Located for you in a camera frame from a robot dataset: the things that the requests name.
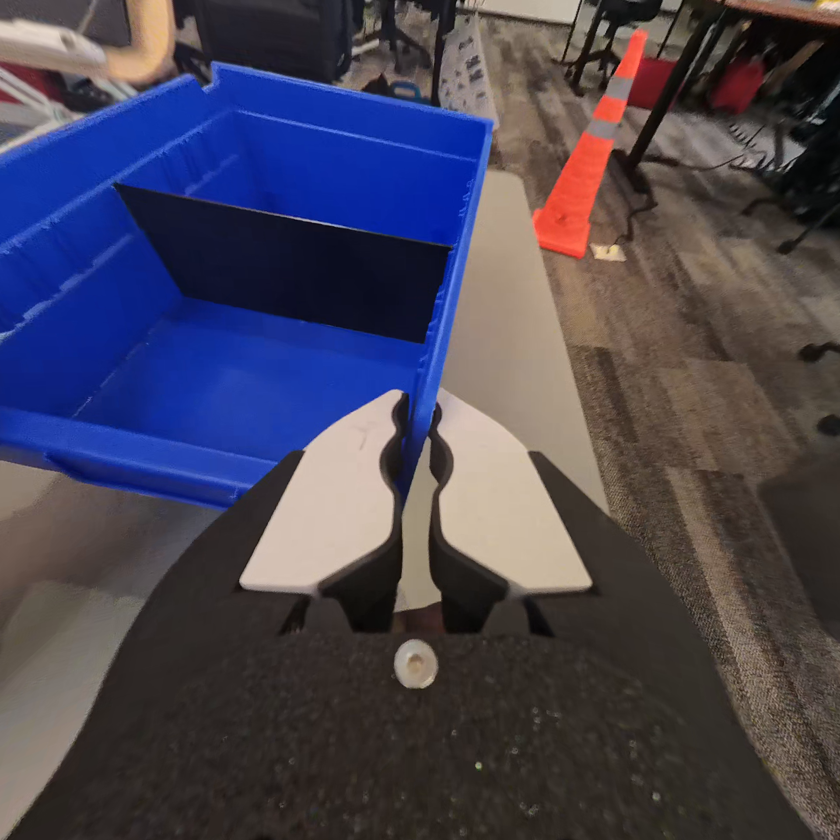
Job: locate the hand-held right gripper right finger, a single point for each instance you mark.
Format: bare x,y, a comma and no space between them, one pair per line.
505,505

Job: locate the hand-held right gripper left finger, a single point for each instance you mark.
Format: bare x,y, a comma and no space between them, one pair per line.
328,505

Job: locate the blue plastic bin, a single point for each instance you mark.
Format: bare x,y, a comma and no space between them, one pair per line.
229,394

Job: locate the grey desk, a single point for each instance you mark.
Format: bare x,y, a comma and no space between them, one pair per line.
512,328

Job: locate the black bin divider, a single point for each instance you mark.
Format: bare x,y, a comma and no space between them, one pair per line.
282,262

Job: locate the white floor outlet plate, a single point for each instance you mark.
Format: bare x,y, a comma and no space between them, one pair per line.
608,252

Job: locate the orange traffic cone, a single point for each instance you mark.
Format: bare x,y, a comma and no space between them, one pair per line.
590,164

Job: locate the blue bag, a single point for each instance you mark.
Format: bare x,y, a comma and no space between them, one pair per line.
405,90

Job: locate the white paper sign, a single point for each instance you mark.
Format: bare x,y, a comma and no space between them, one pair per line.
467,72

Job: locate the red storage bin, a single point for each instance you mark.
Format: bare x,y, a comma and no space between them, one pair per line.
653,82
738,85

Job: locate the black office chair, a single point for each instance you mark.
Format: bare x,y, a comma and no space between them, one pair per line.
610,39

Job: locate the dark grey divider panel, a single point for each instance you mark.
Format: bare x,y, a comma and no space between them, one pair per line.
131,39

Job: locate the wooden work table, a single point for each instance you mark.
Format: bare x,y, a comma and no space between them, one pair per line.
787,10

